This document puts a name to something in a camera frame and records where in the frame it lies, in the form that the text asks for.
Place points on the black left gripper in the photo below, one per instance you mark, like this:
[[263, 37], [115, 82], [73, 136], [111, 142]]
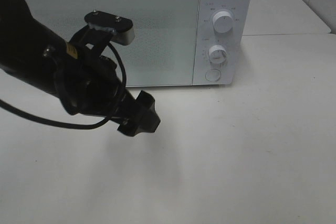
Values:
[[95, 86]]

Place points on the white microwave door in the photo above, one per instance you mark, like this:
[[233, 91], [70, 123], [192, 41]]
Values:
[[163, 50]]

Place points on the white microwave knob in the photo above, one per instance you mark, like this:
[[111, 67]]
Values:
[[223, 21], [217, 54]]

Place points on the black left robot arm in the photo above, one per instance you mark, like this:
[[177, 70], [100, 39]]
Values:
[[27, 53]]

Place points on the round white door button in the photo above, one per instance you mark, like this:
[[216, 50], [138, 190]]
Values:
[[213, 75]]

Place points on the black left wrist camera module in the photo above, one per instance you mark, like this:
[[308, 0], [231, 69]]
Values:
[[102, 28]]

